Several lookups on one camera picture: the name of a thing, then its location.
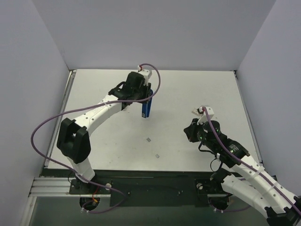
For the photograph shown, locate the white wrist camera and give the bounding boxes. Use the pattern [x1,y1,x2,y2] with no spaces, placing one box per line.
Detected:
[137,65,152,85]
[197,105,214,125]

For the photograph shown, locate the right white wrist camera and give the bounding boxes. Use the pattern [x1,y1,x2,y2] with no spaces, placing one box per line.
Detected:
[197,105,214,125]

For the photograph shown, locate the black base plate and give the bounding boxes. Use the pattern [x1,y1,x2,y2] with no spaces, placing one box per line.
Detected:
[70,170,231,210]

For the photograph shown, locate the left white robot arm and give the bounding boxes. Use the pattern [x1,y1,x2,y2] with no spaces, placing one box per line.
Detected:
[56,69,153,194]

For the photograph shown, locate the staple box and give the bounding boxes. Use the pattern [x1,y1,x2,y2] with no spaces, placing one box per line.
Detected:
[191,108,200,116]

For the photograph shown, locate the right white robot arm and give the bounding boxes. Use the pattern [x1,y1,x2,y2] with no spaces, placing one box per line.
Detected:
[183,118,301,226]

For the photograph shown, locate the blue stapler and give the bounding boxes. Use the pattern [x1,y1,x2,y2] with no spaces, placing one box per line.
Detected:
[142,89,153,118]

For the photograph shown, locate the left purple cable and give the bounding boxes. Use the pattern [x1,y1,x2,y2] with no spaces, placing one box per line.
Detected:
[31,63,161,214]

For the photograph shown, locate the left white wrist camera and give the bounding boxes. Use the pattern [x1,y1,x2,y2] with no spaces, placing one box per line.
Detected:
[137,65,152,85]

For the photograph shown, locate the aluminium rail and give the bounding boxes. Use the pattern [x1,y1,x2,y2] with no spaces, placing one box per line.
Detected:
[29,177,79,197]

